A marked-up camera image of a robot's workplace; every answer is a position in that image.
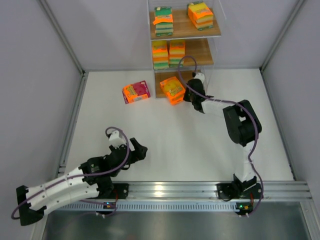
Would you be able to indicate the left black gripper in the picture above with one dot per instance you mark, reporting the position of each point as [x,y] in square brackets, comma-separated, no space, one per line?
[133,152]

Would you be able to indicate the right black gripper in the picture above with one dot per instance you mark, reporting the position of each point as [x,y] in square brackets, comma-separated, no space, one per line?
[191,92]

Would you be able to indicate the orange scrub box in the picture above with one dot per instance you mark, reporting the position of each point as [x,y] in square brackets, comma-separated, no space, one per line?
[173,90]

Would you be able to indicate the orange green sponge pack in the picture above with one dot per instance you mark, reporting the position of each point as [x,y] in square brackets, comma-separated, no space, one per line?
[177,50]

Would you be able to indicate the pink orange sponge box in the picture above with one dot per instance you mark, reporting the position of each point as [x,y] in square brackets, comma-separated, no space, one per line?
[136,92]

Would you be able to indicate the yellow sponge pack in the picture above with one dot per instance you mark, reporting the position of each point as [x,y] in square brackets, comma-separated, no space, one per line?
[160,55]
[200,15]

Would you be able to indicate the green top sponge pack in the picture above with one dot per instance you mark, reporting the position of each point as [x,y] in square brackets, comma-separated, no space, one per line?
[163,21]

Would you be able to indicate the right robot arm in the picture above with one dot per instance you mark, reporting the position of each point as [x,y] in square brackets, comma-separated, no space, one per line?
[243,128]

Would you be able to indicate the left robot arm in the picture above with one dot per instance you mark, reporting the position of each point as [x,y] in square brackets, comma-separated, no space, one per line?
[91,180]

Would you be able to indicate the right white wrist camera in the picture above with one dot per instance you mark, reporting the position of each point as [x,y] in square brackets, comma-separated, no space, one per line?
[199,75]

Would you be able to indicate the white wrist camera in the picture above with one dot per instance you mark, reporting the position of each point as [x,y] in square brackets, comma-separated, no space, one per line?
[199,75]
[116,139]

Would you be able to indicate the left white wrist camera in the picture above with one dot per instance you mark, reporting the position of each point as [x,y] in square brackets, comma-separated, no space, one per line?
[116,139]

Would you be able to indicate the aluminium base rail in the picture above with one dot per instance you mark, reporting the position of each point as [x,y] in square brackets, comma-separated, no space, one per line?
[199,196]

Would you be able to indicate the white wire wooden shelf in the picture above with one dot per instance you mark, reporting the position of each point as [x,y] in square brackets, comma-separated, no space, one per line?
[198,44]

